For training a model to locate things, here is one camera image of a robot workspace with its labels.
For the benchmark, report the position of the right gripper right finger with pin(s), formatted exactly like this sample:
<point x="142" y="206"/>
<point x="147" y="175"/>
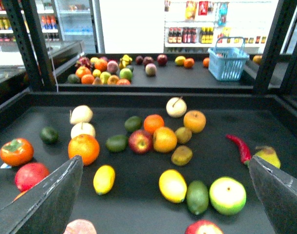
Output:
<point x="277" y="192"/>

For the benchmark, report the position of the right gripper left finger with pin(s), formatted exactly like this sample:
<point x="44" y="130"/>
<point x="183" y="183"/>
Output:
<point x="47" y="207"/>

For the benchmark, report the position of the yellow lemon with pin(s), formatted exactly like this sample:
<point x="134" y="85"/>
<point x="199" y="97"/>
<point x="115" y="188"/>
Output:
<point x="103" y="180"/>
<point x="172" y="186"/>

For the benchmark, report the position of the mango orange red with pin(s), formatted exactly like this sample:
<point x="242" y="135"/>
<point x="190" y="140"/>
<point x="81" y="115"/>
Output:
<point x="19" y="195"/>

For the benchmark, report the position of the red pomegranate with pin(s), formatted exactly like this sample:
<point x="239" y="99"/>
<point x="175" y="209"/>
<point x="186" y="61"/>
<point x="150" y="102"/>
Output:
<point x="29" y="175"/>

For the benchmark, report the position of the pink peach bottom edge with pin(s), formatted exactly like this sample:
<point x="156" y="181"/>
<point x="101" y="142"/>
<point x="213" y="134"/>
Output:
<point x="80" y="226"/>

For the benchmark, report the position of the yellow pear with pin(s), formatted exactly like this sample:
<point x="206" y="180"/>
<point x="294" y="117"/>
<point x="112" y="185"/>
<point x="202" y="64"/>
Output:
<point x="269" y="154"/>

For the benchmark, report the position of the red chili pepper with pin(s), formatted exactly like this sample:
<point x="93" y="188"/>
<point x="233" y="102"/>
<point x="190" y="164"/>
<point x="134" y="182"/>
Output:
<point x="245" y="154"/>

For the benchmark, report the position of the green apple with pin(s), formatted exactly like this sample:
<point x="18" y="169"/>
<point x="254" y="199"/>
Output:
<point x="227" y="196"/>

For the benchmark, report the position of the orange persimmon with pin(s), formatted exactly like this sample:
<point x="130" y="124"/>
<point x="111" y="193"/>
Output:
<point x="17" y="152"/>

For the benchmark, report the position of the large orange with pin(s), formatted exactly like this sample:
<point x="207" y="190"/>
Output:
<point x="86" y="146"/>

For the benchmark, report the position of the dark avocado far left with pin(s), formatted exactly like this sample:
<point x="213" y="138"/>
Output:
<point x="49" y="135"/>

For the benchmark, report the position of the green lime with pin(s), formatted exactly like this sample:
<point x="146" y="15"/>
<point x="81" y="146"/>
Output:
<point x="197" y="197"/>

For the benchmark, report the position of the red apple bottom edge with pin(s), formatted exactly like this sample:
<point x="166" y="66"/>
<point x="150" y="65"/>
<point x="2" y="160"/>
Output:
<point x="203" y="227"/>

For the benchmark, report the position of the white pear left front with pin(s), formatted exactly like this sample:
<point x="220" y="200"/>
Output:
<point x="82" y="128"/>

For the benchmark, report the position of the green avocado front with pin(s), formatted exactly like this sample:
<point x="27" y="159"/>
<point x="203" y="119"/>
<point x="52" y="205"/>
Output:
<point x="117" y="143"/>

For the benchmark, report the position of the green avocado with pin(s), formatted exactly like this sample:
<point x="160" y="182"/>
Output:
<point x="133" y="123"/>
<point x="117" y="143"/>

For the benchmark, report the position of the white pear left back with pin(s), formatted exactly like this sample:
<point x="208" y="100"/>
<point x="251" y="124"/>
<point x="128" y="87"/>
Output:
<point x="81" y="113"/>

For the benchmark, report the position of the kiwi lower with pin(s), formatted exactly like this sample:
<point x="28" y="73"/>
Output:
<point x="182" y="156"/>

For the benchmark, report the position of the kiwi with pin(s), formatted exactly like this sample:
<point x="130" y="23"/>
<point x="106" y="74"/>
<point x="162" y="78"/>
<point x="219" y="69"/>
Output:
<point x="182" y="156"/>
<point x="183" y="135"/>

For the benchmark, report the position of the orange apple-shaped fruit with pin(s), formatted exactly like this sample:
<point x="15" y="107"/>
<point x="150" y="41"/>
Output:
<point x="195" y="121"/>

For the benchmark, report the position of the kiwi upper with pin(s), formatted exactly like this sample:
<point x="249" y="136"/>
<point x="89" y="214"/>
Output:
<point x="183" y="135"/>

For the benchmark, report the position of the green avocado back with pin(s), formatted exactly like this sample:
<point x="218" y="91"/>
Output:
<point x="133" y="123"/>

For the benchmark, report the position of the orange fruit centre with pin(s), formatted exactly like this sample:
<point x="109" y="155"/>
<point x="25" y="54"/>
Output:
<point x="164" y="140"/>

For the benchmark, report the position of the orange tangerine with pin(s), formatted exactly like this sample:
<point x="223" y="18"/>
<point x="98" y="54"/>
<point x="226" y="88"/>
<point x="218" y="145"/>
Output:
<point x="153" y="122"/>

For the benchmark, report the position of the white pear with stem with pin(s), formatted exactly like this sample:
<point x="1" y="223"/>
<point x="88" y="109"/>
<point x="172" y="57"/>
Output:
<point x="176" y="107"/>

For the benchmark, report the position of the small blue basket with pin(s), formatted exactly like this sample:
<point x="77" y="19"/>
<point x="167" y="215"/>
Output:
<point x="227" y="63"/>

